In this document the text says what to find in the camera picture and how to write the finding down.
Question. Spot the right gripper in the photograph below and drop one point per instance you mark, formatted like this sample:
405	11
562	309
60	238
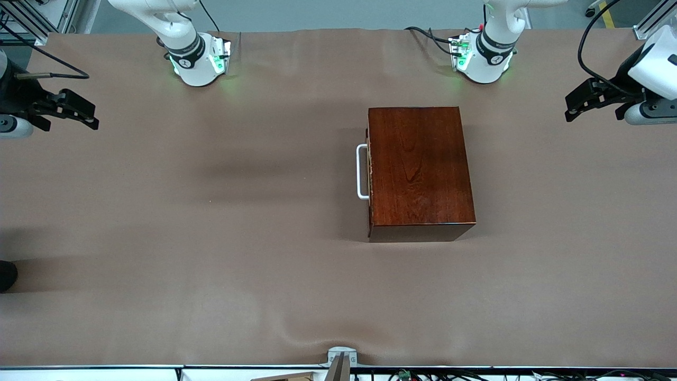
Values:
16	94

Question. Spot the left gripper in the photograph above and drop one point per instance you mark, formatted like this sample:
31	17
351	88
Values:
624	79

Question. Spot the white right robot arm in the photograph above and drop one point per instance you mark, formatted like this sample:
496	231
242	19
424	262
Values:
195	69

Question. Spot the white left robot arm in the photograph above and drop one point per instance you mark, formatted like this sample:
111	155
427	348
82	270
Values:
494	63

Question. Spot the dark wooden drawer cabinet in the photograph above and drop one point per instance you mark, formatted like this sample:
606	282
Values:
418	169

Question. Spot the yellow floor tape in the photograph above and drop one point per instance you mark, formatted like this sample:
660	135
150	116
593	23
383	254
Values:
608	16

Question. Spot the black caster wheel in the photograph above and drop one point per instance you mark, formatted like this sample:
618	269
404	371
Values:
590	11

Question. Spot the black rounded object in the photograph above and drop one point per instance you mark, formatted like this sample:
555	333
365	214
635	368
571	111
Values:
6	276

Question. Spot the large table cover sheet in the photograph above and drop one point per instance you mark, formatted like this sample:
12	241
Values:
211	264

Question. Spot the brown wooden board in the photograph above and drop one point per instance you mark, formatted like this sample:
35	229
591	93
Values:
291	377

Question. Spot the aluminium profile frame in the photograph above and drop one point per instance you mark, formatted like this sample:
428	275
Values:
63	13
653	21

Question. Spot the white table edge rail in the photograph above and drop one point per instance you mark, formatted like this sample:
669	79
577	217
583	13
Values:
106	374

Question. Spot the grey metal table bracket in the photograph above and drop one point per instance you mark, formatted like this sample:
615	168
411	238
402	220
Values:
338	355

